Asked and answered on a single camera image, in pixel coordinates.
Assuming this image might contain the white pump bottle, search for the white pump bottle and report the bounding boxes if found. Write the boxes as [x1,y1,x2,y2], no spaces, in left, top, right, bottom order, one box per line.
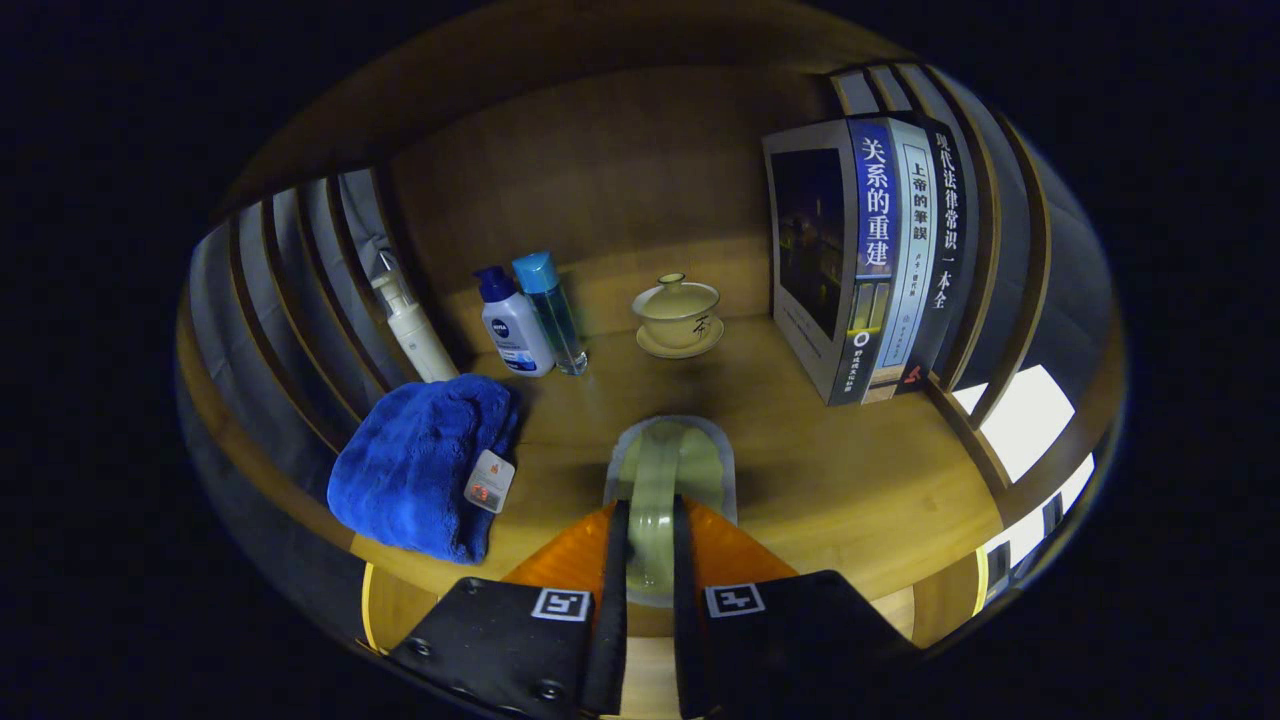
[370,250,461,384]

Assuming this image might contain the wooden countertop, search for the wooden countertop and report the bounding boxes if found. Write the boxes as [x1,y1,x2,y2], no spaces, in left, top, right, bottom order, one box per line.
[178,235,1006,656]

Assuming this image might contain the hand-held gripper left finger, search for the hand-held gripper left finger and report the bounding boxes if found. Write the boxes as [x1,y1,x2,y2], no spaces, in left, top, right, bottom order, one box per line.
[388,500,631,719]

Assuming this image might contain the blue towel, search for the blue towel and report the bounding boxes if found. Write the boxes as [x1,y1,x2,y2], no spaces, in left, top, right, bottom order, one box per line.
[327,373,521,566]

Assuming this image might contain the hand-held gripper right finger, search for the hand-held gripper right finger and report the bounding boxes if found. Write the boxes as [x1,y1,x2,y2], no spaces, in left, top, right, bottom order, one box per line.
[672,495,921,719]

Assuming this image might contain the white bottle with blue cap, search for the white bottle with blue cap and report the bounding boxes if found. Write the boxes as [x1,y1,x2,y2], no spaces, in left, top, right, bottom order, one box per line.
[474,265,557,378]

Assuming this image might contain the wooden cabinet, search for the wooden cabinet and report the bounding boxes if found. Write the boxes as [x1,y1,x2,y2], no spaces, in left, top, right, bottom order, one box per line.
[175,0,1126,719]

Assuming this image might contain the beige lidded tea cup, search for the beige lidded tea cup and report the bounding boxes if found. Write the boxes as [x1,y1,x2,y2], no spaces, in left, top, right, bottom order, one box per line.
[631,272,725,360]

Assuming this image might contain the white machine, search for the white machine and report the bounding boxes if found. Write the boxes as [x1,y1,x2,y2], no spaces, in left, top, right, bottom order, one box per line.
[950,365,1096,573]

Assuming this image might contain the dark cover book blue spine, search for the dark cover book blue spine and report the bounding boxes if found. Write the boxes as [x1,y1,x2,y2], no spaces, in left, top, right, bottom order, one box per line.
[762,118,896,407]

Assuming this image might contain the teal transparent bottle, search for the teal transparent bottle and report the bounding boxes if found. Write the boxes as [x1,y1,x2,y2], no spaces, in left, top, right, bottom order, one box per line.
[511,251,590,377]

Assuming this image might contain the yellow-green handled scrub pad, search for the yellow-green handled scrub pad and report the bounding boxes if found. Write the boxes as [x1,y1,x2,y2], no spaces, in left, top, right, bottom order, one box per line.
[603,415,738,609]

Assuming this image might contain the pale blue spine book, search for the pale blue spine book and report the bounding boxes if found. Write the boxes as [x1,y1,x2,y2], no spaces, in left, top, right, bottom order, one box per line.
[865,118,939,401]

